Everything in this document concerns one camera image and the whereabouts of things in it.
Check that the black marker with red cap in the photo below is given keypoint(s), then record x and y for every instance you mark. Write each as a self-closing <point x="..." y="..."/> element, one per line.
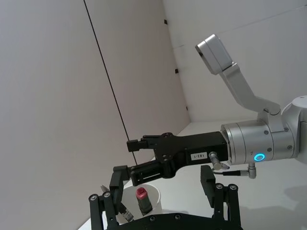
<point x="144" y="203"/>

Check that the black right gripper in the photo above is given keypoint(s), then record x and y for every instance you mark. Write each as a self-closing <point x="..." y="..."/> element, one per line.
<point x="192" y="148"/>

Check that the white table cloth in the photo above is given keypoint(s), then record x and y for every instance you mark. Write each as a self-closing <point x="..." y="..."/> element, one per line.
<point x="263" y="203"/>

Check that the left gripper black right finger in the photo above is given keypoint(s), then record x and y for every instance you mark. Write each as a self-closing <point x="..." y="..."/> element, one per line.
<point x="207" y="189"/>

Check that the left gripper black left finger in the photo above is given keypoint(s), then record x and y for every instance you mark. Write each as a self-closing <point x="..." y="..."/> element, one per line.
<point x="117" y="187"/>

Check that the white paper cup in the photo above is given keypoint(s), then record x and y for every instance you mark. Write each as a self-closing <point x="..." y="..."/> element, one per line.
<point x="154" y="198"/>

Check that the black pen with silver tip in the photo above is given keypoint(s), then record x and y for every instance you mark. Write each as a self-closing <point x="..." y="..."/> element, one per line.
<point x="126" y="212"/>

